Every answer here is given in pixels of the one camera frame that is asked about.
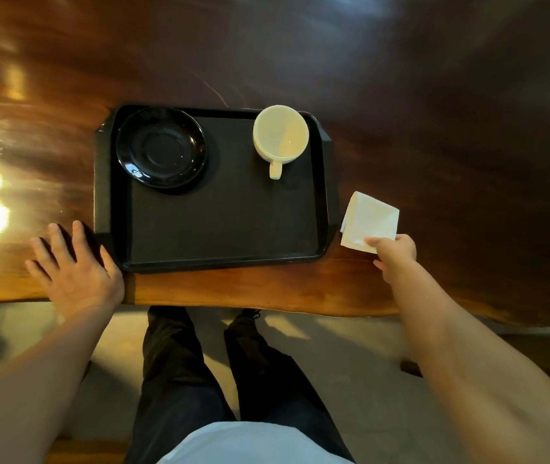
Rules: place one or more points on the light blue shirt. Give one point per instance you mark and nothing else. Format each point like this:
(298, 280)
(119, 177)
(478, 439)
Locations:
(255, 444)

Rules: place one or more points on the person's right forearm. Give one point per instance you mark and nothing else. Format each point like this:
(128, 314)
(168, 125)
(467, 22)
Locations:
(473, 367)

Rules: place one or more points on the person's right hand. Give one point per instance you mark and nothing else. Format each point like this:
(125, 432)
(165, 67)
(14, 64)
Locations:
(398, 258)

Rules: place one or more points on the person's left hand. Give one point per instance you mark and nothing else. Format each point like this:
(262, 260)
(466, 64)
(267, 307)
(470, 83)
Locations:
(84, 282)

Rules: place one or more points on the person's left middle finger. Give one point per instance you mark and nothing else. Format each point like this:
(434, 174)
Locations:
(59, 246)

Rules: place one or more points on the black shoe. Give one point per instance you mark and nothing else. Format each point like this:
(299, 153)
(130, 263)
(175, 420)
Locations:
(251, 313)

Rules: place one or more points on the black plastic serving tray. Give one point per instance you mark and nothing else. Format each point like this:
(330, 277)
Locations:
(226, 222)

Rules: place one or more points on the person's left little finger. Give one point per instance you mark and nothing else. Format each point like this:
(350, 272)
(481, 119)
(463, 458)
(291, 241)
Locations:
(36, 274)

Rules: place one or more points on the dark trousers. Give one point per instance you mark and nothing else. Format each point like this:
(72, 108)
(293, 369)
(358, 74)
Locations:
(183, 381)

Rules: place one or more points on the black glossy saucer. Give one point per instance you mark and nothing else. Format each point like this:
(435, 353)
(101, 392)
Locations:
(161, 147)

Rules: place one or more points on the wooden bench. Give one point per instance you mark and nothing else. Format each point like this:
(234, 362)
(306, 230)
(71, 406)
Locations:
(86, 451)

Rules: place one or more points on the person's left thumb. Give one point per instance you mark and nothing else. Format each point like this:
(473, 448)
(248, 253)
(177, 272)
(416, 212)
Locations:
(111, 263)

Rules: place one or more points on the person's left forearm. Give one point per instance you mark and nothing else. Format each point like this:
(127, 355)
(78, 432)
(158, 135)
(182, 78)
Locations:
(28, 386)

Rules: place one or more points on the white paper napkin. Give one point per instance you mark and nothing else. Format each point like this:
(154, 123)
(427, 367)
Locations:
(370, 217)

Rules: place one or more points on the cream ceramic cup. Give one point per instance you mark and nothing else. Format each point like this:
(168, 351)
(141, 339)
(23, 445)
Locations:
(280, 134)

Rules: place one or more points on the person's right thumb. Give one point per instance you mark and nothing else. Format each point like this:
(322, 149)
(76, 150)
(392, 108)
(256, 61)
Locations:
(379, 243)

